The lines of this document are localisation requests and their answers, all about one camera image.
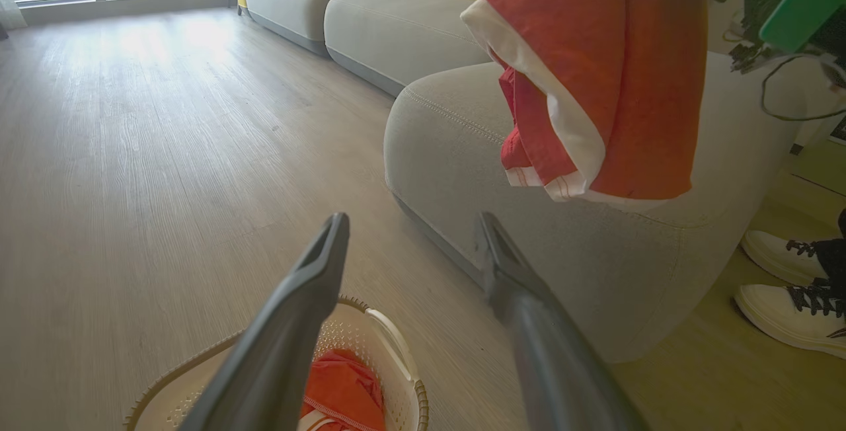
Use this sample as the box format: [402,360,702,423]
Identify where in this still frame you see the orange garment white striped band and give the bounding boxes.
[299,349,387,431]

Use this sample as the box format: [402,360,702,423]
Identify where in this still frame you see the white shoe black laces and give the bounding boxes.
[734,282,846,360]
[740,229,833,286]

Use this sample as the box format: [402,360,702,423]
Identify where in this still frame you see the orange shirt wide white trim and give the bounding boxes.
[461,0,712,212]

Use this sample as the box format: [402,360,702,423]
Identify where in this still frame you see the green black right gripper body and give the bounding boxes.
[726,0,846,88]

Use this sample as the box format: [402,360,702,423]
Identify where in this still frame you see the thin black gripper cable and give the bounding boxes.
[760,53,846,122]

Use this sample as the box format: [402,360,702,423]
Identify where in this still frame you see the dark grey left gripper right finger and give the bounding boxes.
[477,212,652,431]

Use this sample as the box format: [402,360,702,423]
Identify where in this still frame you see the cream perforated laundry basket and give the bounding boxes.
[124,295,430,431]

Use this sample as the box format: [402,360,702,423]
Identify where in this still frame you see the grey sofa seat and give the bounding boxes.
[244,0,387,57]
[323,0,494,98]

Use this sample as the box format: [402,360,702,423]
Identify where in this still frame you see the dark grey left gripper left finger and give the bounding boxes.
[178,213,350,431]

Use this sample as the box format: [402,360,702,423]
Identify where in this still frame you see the black trouser leg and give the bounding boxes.
[812,208,846,283]

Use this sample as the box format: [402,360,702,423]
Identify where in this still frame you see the grey modular sofa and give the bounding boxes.
[383,51,804,364]

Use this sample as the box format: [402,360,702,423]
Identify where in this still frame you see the sheer white curtain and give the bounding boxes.
[0,0,28,30]

